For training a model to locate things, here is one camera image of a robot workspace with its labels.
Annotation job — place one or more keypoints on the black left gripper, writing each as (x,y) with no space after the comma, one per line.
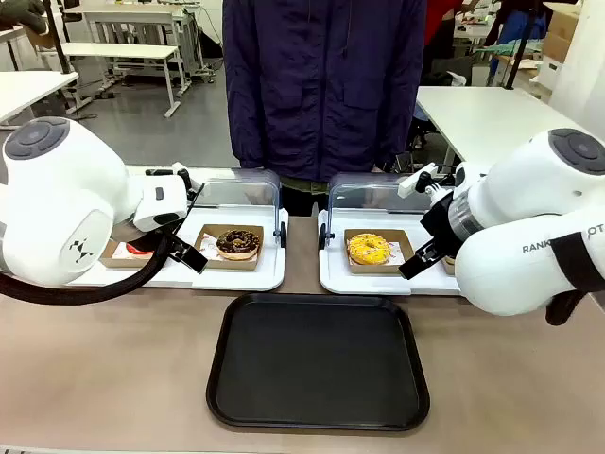
(156,235)

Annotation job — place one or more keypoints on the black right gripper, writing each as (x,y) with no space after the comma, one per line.
(442,222)

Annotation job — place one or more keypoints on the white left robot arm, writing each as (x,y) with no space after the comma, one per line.
(57,189)

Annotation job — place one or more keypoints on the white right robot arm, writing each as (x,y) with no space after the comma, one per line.
(520,189)

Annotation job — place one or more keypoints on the brown cardboard donut tray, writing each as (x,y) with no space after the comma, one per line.
(450,267)
(378,269)
(205,260)
(118,260)

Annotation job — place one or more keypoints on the red glazed donut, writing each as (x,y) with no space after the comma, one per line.
(142,251)

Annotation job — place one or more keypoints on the chocolate glazed donut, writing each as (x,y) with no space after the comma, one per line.
(238,246)

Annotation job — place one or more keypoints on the yellow glazed donut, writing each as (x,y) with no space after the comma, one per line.
(368,250)

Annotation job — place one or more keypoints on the black plastic serving tray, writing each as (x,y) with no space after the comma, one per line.
(316,364)

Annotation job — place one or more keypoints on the clear display case lid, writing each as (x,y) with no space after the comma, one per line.
(255,189)
(364,189)

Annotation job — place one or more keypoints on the white display case base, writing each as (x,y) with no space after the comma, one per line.
(335,279)
(236,280)

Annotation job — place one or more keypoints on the large white table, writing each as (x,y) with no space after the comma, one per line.
(482,118)

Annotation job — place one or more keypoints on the person in navy jacket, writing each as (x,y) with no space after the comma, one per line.
(321,85)

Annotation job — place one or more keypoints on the white low bench table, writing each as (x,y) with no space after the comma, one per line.
(118,51)

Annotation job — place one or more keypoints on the green cloth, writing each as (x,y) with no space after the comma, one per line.
(496,49)

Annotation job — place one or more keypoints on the black stand pole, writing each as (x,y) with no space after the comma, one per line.
(515,57)
(59,42)

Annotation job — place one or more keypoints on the white storage box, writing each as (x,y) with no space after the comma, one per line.
(550,75)

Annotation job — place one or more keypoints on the person in red top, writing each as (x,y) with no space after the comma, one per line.
(439,19)

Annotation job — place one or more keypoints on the white table with leg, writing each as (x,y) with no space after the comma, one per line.
(28,90)

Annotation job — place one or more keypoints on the person in blue top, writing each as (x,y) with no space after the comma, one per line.
(515,23)

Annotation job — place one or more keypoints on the stacked cardboard boxes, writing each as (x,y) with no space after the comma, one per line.
(560,33)

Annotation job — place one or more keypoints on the dark green bag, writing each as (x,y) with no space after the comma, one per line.
(21,12)

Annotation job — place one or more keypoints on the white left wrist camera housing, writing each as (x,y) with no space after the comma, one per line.
(160,203)

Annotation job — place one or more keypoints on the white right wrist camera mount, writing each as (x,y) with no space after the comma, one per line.
(411,182)

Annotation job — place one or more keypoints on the white desk with frame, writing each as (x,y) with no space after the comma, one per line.
(132,12)

